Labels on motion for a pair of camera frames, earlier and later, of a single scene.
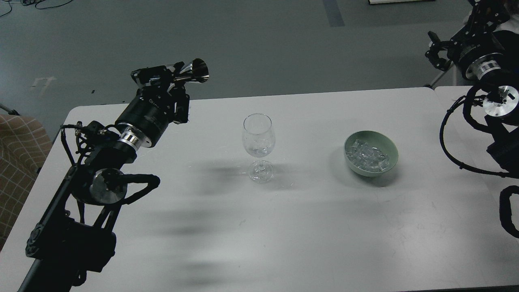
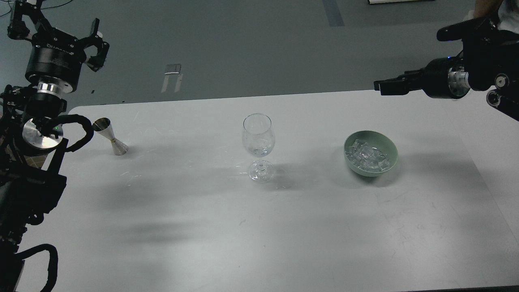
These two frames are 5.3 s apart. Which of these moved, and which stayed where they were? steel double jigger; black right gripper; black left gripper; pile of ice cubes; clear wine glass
Moved: steel double jigger; black right gripper; black left gripper
Stayed: pile of ice cubes; clear wine glass
